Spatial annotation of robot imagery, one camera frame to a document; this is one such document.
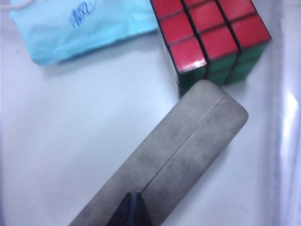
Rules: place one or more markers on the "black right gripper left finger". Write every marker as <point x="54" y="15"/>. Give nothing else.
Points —
<point x="123" y="212"/>

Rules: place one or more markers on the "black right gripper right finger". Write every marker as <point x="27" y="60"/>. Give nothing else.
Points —
<point x="142" y="212"/>

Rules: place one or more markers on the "grey suede glasses case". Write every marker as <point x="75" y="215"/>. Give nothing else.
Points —
<point x="176" y="153"/>

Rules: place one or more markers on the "paper documents in clear sleeve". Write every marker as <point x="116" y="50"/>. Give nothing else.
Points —
<point x="287" y="106"/>

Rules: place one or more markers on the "light blue wet wipes pack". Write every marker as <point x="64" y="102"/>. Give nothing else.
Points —
<point x="70" y="40"/>

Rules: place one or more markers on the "Rubik's cube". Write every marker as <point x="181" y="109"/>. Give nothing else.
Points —
<point x="211" y="35"/>

